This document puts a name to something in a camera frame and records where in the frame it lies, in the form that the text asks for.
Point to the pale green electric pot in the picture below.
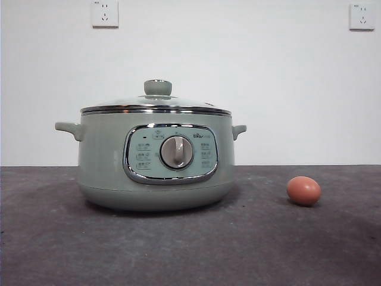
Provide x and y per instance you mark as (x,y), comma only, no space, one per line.
(101,155)

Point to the white wall socket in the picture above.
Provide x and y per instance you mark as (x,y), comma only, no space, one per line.
(362,17)
(104,15)

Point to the brown egg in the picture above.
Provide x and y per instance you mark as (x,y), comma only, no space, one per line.
(303,191)

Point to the glass lid with green knob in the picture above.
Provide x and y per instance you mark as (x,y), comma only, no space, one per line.
(157,87)

